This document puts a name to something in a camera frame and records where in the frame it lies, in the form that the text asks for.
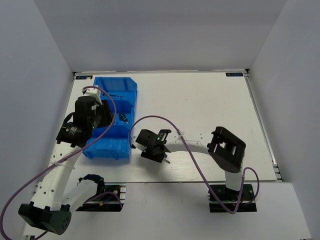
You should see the dark red hex key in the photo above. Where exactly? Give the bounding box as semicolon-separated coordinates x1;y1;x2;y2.
106;90;124;98

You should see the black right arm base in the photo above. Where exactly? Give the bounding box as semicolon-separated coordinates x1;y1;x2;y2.
208;184;257;213

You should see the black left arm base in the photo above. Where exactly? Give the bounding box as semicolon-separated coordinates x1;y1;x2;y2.
76;183;126;212

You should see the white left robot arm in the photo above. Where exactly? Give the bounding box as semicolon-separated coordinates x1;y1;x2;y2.
18;93;116;235

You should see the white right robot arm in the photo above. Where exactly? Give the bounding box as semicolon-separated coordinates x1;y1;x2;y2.
131;126;246;200

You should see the blue plastic divided bin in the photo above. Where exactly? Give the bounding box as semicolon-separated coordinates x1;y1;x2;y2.
83;76;138;160

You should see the left corner label sticker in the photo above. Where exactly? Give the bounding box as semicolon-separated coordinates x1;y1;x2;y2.
75;75;93;80

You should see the corner label sticker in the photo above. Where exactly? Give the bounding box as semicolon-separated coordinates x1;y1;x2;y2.
225;72;244;77
75;75;93;80

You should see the right corner label sticker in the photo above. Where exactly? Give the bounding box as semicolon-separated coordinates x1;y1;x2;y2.
225;72;244;77

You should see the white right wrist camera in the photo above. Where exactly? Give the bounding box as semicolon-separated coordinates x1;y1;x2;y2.
130;135;139;149

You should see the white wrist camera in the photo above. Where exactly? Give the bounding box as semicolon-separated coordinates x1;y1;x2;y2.
130;135;139;149
82;88;102;104

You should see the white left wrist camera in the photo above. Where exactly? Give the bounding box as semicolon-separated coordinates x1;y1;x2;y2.
82;88;102;104

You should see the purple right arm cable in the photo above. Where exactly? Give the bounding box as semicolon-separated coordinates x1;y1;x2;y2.
128;115;261;215

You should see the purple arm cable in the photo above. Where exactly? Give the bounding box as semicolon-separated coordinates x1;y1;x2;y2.
128;115;261;215
0;85;125;240

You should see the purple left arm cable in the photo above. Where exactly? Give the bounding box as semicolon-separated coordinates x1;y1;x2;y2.
0;85;125;240

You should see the aluminium table edge rail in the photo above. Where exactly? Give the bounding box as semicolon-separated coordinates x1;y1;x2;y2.
244;68;284;182

